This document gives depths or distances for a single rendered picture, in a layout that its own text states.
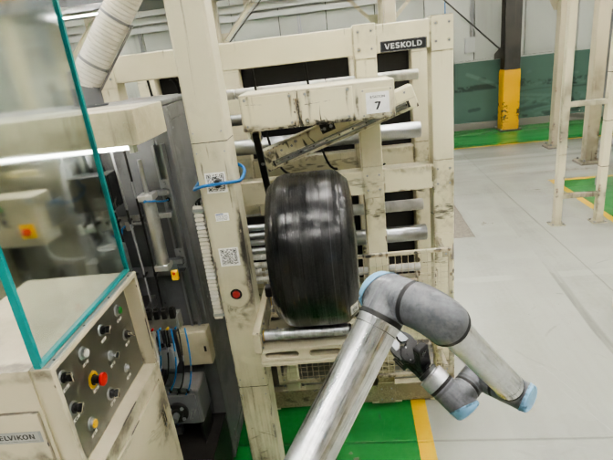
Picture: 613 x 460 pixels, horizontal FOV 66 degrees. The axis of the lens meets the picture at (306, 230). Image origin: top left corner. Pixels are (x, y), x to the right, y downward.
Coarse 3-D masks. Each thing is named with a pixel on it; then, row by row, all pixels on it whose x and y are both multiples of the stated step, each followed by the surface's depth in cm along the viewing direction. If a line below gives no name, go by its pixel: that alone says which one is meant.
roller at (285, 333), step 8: (288, 328) 183; (296, 328) 183; (304, 328) 182; (312, 328) 182; (320, 328) 181; (328, 328) 181; (336, 328) 181; (344, 328) 180; (264, 336) 182; (272, 336) 182; (280, 336) 182; (288, 336) 182; (296, 336) 182; (304, 336) 181; (312, 336) 181; (320, 336) 181; (328, 336) 182
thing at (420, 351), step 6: (420, 342) 150; (414, 348) 149; (420, 348) 149; (426, 348) 150; (414, 354) 150; (420, 354) 149; (426, 354) 151; (420, 360) 150; (426, 360) 153; (420, 366) 153; (426, 366) 154
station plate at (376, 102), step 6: (366, 96) 182; (372, 96) 182; (378, 96) 182; (384, 96) 182; (366, 102) 183; (372, 102) 183; (378, 102) 183; (384, 102) 183; (372, 108) 184; (378, 108) 184; (384, 108) 184
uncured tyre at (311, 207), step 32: (288, 192) 165; (320, 192) 163; (288, 224) 158; (320, 224) 157; (352, 224) 161; (288, 256) 157; (320, 256) 156; (352, 256) 159; (288, 288) 159; (320, 288) 159; (352, 288) 162; (288, 320) 171; (320, 320) 171
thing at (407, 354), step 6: (414, 342) 158; (402, 348) 163; (408, 348) 157; (402, 354) 156; (408, 354) 156; (396, 360) 160; (402, 360) 156; (408, 360) 155; (414, 360) 155; (402, 366) 160; (408, 366) 156; (414, 366) 157; (432, 366) 154; (414, 372) 160; (420, 372) 157; (426, 372) 153; (420, 378) 155
